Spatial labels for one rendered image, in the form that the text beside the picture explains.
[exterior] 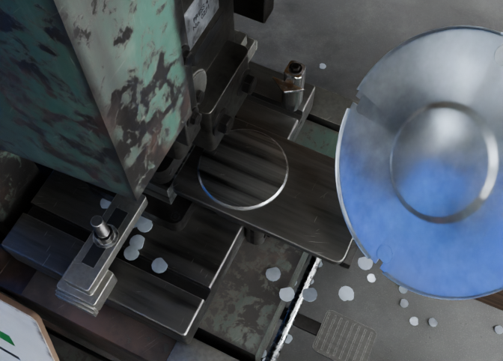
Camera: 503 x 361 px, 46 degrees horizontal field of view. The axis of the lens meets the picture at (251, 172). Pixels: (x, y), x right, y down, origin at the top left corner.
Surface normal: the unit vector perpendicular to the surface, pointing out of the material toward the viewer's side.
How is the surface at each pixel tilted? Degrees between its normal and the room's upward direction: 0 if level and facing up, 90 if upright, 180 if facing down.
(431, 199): 54
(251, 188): 0
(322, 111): 0
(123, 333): 0
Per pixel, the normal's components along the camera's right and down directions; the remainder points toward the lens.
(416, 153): -0.76, -0.04
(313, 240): 0.00, -0.46
